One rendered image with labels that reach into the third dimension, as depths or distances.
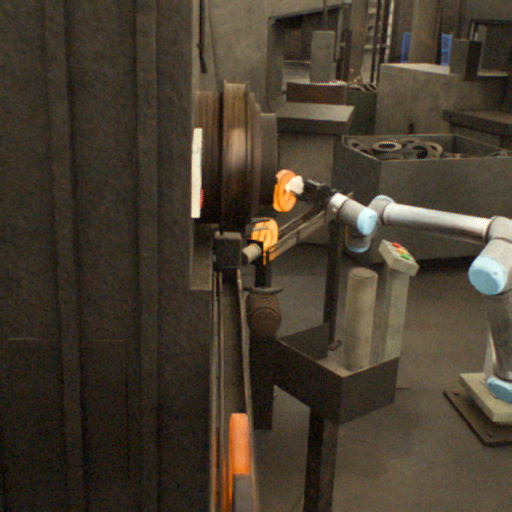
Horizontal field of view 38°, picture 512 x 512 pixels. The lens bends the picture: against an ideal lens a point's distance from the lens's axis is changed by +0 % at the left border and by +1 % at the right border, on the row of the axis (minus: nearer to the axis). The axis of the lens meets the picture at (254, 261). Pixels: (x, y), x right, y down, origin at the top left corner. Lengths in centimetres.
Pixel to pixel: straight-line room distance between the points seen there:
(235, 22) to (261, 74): 36
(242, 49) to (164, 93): 319
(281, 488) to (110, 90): 150
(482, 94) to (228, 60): 221
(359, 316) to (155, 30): 176
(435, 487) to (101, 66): 181
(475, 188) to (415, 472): 235
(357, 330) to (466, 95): 332
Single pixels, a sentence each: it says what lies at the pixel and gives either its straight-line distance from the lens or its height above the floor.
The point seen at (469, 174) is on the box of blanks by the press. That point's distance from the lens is 470.
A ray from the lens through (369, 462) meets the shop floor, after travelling 284.
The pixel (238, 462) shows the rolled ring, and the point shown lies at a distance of 154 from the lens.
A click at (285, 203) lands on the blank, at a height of 86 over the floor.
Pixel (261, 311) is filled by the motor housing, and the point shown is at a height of 51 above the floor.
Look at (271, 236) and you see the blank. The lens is 292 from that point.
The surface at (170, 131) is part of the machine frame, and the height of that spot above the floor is 127.
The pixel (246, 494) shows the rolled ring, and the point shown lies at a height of 72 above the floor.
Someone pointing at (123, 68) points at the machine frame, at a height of 142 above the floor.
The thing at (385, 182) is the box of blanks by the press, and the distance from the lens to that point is 442.
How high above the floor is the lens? 157
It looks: 19 degrees down
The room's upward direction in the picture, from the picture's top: 2 degrees clockwise
